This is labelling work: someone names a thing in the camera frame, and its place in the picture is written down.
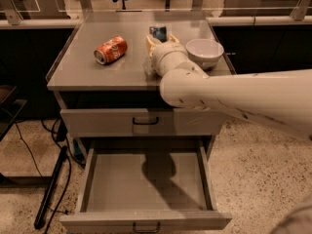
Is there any silver blue redbull can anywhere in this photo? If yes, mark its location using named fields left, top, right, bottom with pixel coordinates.
left=149, top=26, right=167, bottom=43

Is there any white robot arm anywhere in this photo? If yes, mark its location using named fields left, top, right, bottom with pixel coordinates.
left=146, top=36, right=312, bottom=141

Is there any orange soda can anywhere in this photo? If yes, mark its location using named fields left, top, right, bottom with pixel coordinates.
left=94, top=36, right=128, bottom=65

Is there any closed upper grey drawer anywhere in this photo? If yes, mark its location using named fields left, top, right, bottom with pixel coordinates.
left=60, top=108, right=225, bottom=137

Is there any grey drawer cabinet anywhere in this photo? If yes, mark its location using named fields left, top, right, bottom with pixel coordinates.
left=45, top=11, right=239, bottom=234

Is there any open middle grey drawer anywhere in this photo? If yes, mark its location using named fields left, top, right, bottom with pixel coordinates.
left=60, top=147, right=232, bottom=234

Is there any white ceramic bowl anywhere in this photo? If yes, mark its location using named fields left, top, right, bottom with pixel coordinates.
left=186, top=39, right=224, bottom=69

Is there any black floor bar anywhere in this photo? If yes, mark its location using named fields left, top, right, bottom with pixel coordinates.
left=34, top=146, right=67, bottom=230

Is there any black upper drawer handle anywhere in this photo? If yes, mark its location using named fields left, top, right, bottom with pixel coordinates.
left=133, top=117, right=159, bottom=126

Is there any black drawer handle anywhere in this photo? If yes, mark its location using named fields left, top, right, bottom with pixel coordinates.
left=133, top=117, right=159, bottom=126
left=133, top=222, right=161, bottom=234

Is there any black floor cable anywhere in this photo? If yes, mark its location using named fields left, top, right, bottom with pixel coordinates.
left=13, top=117, right=86, bottom=234

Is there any black middle drawer handle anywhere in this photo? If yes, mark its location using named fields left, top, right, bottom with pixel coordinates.
left=133, top=222, right=161, bottom=234

